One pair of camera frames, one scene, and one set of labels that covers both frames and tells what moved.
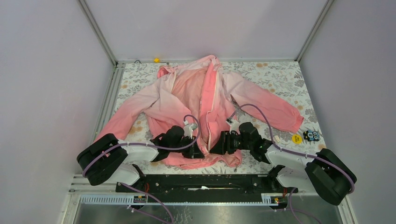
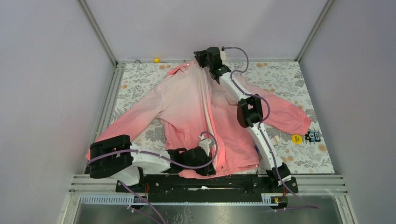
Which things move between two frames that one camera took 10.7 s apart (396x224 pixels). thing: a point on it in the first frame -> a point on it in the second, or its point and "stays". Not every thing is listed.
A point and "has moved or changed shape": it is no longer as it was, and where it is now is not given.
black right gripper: [223, 145] -> [200, 55]
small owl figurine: [311, 136] stays
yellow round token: [297, 138] stays
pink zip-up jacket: [181, 116] has moved or changed shape
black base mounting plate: [201, 188] stays
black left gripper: [194, 152] -> [208, 170]
